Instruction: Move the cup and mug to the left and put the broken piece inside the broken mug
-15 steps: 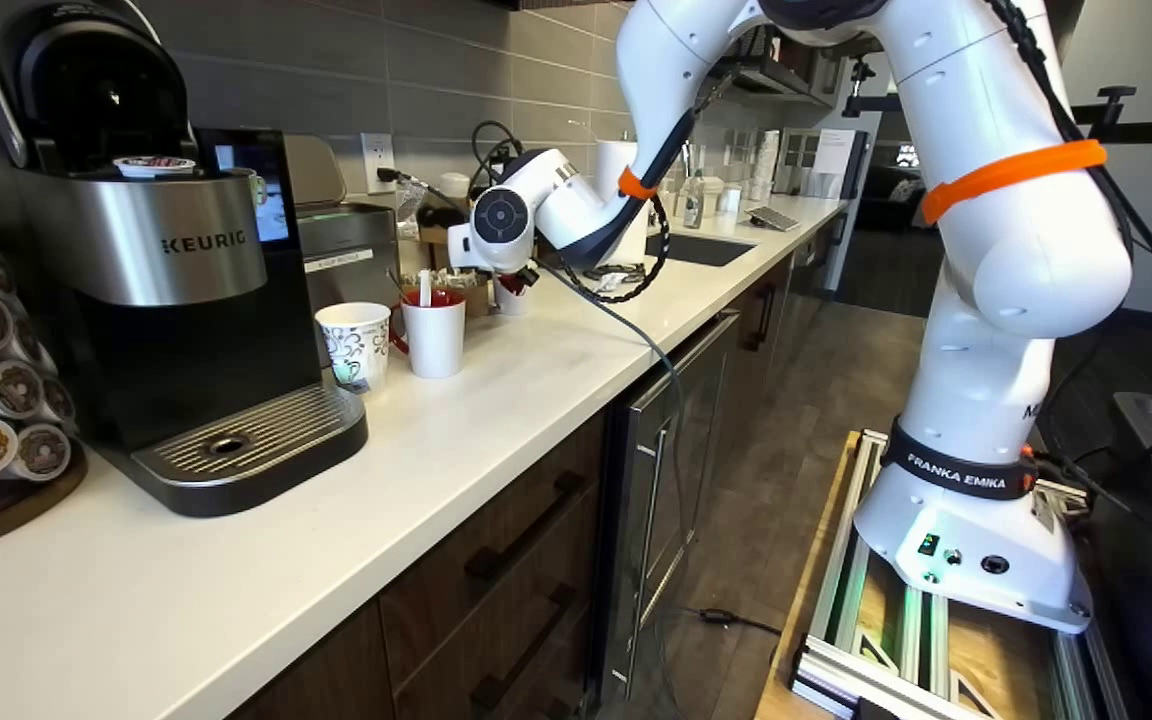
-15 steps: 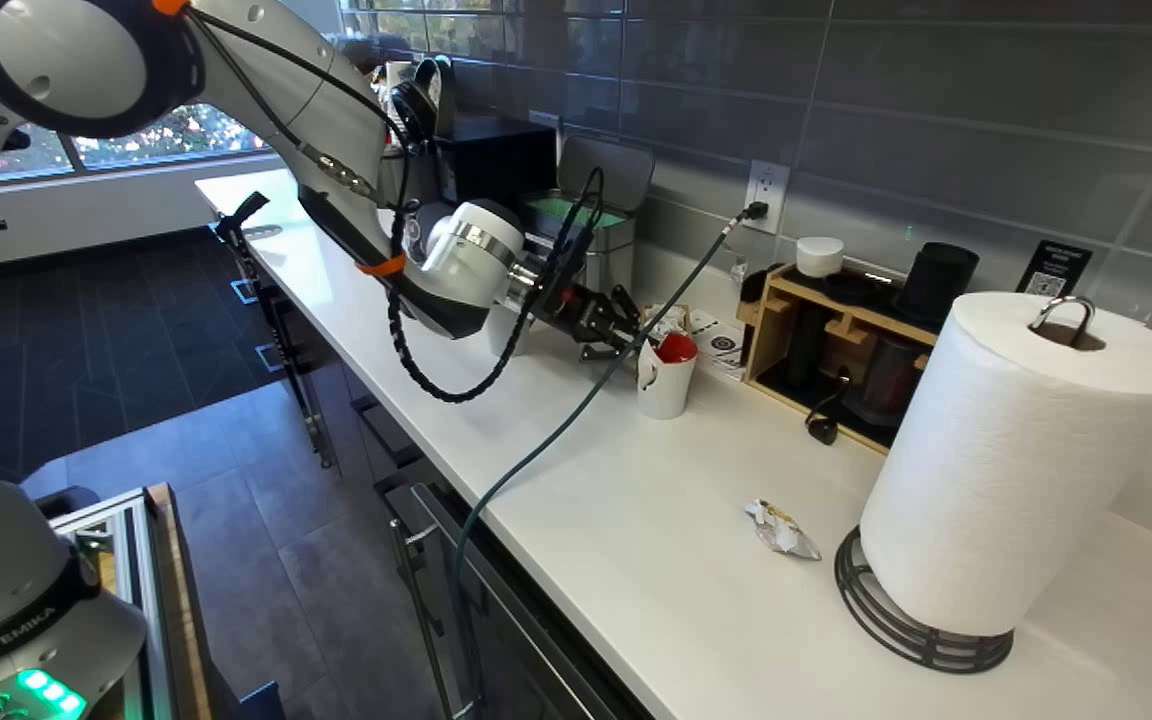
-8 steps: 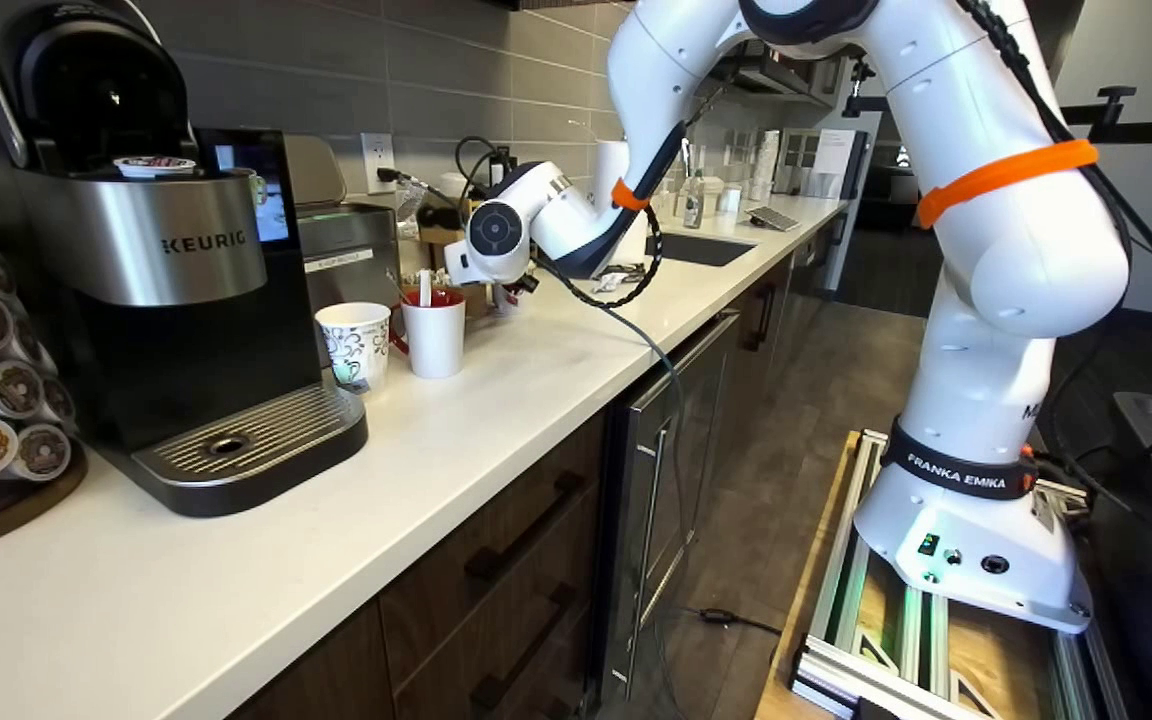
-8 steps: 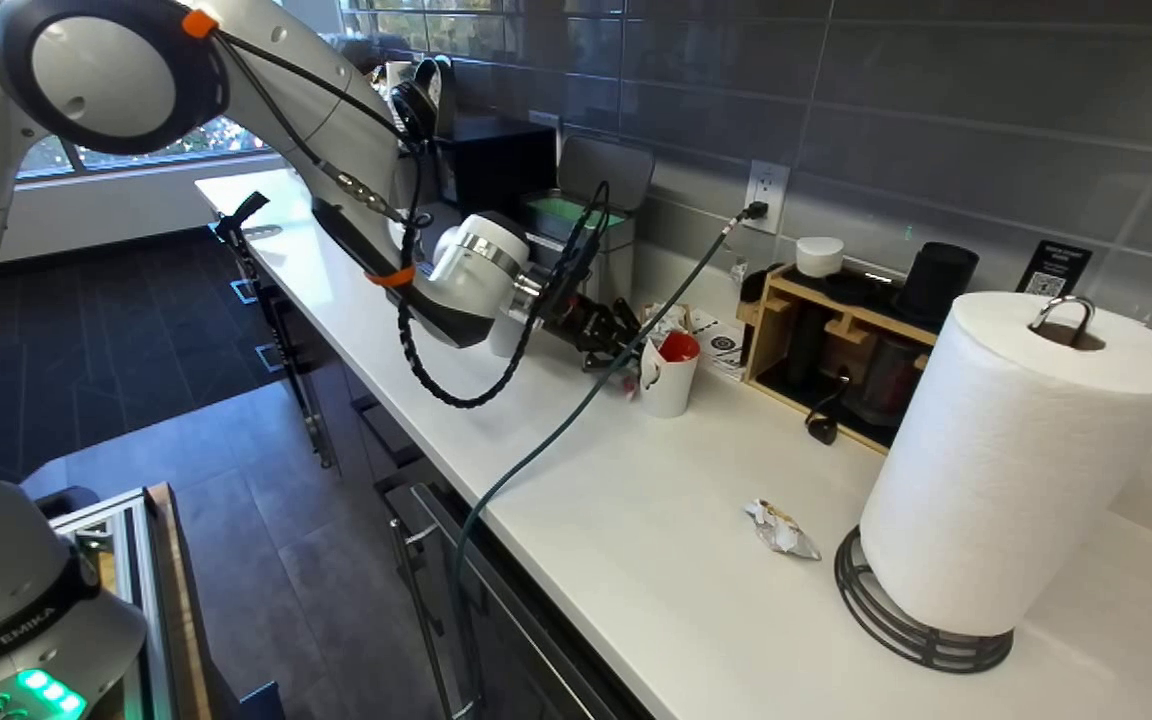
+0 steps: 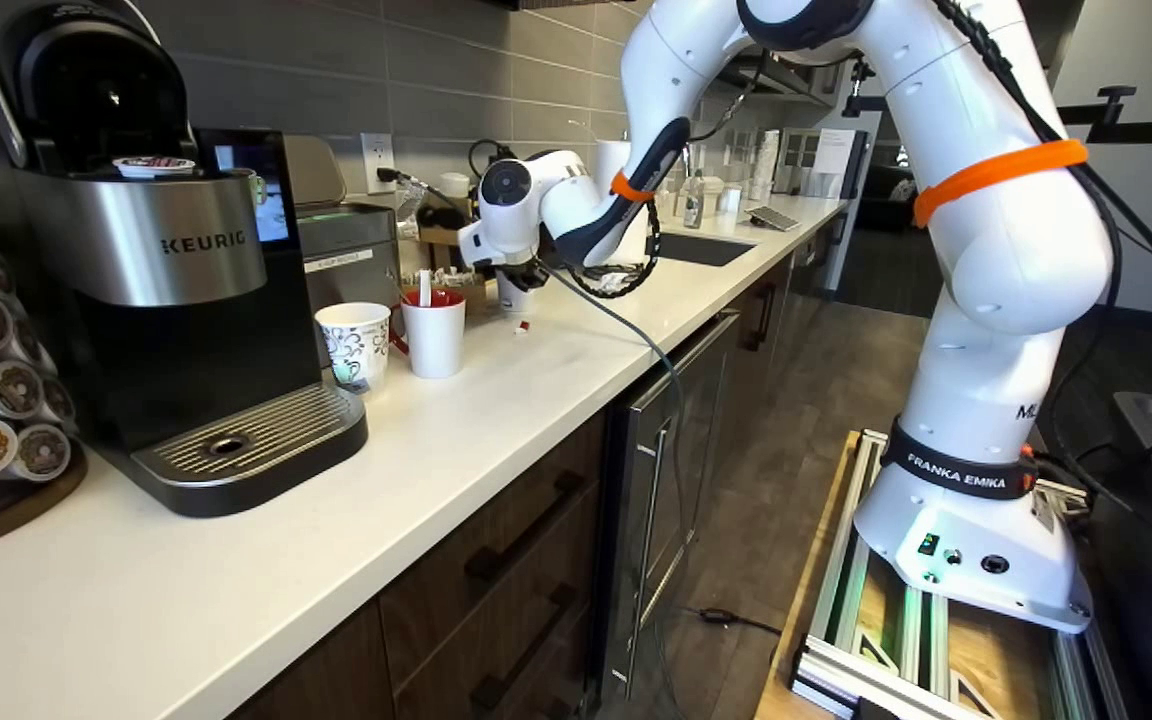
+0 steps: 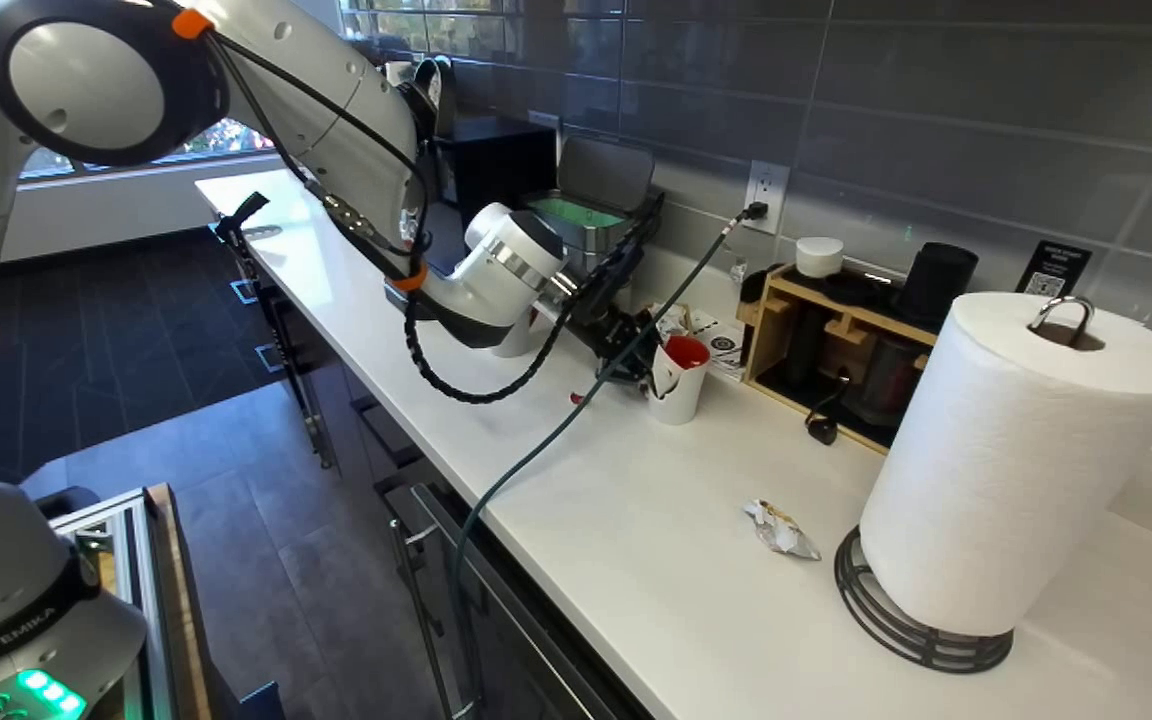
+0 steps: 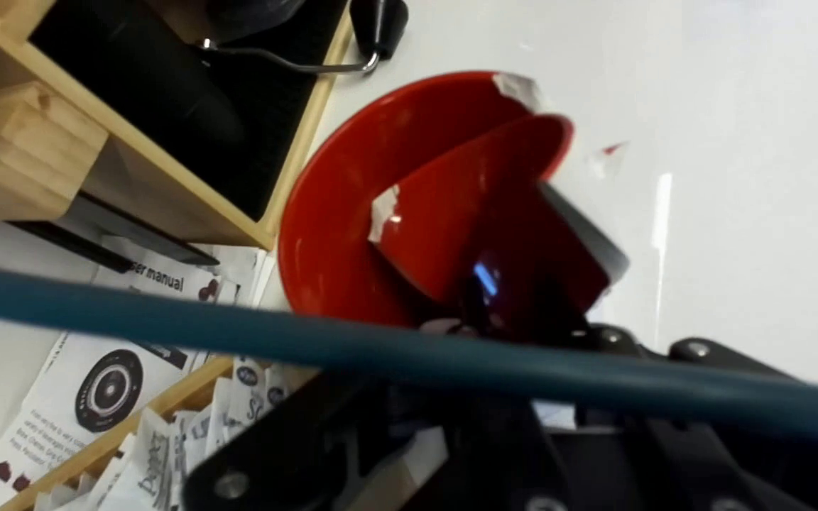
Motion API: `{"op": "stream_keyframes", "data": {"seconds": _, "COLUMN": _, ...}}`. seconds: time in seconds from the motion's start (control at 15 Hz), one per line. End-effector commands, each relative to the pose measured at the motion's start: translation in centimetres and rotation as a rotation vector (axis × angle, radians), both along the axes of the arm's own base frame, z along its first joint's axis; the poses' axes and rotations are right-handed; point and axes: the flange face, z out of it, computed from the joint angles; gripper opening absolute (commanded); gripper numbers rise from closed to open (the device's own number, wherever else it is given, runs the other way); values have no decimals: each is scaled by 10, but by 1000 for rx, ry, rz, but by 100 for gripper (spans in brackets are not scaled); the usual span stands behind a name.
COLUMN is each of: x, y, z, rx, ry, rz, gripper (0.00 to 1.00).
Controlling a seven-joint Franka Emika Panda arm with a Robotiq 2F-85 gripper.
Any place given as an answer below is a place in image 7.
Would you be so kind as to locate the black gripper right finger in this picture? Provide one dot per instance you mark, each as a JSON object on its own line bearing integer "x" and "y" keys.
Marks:
{"x": 712, "y": 463}

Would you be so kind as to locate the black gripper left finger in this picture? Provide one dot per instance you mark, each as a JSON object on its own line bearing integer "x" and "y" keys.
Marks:
{"x": 297, "y": 444}

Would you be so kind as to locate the red bowl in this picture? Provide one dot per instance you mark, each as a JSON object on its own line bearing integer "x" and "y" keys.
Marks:
{"x": 343, "y": 187}

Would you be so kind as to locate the white sugar packet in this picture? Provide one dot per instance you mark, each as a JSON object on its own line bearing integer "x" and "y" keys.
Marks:
{"x": 158, "y": 468}
{"x": 240, "y": 393}

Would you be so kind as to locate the white printed leaflet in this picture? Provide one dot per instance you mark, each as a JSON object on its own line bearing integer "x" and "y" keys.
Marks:
{"x": 40, "y": 426}

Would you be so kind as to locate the wooden countertop organizer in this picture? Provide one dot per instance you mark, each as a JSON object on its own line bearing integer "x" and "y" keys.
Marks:
{"x": 29, "y": 142}

